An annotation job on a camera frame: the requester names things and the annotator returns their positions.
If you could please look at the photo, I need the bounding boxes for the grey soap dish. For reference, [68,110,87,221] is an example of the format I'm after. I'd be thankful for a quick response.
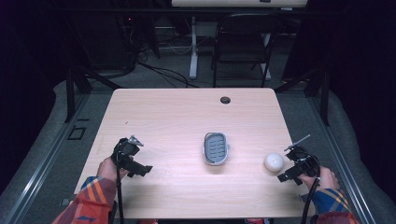
[203,131,231,167]

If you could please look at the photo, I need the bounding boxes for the black folding chair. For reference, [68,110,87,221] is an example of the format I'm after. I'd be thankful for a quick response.
[211,12,284,89]

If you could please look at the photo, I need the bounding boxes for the person's right hand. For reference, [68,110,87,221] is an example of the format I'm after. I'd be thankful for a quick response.
[298,165,341,192]

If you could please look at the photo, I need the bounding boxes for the black floor cables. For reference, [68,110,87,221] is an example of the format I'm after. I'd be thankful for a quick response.
[111,18,200,90]

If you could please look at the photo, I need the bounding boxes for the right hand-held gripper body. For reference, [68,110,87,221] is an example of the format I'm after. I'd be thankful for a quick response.
[283,133,319,179]

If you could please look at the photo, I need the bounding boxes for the white round soap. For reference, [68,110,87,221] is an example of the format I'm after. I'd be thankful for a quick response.
[263,151,285,174]

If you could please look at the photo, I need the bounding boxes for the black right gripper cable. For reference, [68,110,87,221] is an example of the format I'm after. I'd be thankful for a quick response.
[300,154,322,224]

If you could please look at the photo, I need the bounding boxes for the aluminium floor rail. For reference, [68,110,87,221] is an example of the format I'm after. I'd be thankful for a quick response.
[306,96,379,224]
[3,92,92,224]

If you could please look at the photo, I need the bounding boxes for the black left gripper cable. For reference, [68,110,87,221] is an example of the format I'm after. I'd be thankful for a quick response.
[115,151,125,224]

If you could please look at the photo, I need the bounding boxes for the person's left hand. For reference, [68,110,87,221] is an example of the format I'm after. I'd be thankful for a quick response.
[96,156,130,185]

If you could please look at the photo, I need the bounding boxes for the black metal frame stand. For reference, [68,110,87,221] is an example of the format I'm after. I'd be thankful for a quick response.
[64,65,123,124]
[274,63,332,127]

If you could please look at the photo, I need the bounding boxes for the white desk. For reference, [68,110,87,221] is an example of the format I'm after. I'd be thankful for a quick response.
[170,0,309,80]

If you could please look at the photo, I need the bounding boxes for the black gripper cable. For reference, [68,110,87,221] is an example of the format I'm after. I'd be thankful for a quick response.
[115,151,125,224]
[300,154,322,224]

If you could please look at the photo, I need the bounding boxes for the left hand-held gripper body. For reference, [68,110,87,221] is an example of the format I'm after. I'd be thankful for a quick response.
[110,134,145,172]

